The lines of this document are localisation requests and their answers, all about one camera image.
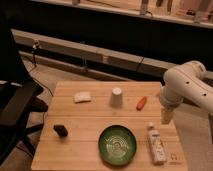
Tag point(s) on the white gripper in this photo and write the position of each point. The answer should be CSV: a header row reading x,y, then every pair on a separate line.
x,y
169,100

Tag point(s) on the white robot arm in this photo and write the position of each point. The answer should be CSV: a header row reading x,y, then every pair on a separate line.
x,y
185,82

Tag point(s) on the black eraser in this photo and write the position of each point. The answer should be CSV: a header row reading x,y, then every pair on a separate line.
x,y
61,130

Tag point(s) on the white crumpled cloth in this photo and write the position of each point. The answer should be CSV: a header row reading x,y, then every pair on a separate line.
x,y
82,97

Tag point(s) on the orange carrot toy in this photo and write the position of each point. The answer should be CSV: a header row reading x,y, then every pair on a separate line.
x,y
141,103

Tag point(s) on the black office chair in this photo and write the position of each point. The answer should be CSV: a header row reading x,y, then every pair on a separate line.
x,y
18,95

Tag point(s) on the white plastic bottle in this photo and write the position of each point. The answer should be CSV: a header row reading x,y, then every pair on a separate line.
x,y
156,146

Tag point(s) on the green ceramic bowl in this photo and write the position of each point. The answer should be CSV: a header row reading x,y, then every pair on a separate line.
x,y
117,145

